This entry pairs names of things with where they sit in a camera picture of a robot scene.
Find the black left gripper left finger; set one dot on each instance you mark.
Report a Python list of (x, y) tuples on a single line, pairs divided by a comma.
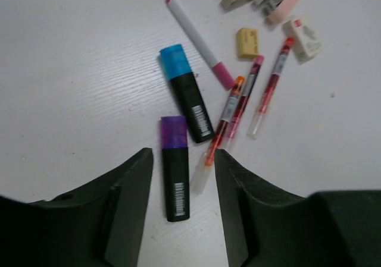
[(97, 224)]

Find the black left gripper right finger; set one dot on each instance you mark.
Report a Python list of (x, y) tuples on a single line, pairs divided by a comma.
[(265, 225)]

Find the purple cap black highlighter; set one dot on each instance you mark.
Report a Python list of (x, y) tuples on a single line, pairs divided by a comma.
[(174, 152)]

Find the white marker pink cap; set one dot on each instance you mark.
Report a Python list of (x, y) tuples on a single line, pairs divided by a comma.
[(216, 65)]

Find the blue cap black highlighter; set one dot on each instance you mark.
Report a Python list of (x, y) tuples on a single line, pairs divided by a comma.
[(187, 93)]

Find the red gel pen refill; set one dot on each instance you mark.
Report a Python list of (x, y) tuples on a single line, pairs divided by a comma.
[(267, 95)]

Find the pink tip dark refill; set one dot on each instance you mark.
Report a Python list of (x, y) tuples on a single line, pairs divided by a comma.
[(245, 95)]

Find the yellow eraser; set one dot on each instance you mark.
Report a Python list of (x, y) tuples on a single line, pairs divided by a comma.
[(247, 43)]

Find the pink white stapler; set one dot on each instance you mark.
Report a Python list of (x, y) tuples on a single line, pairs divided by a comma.
[(281, 2)]

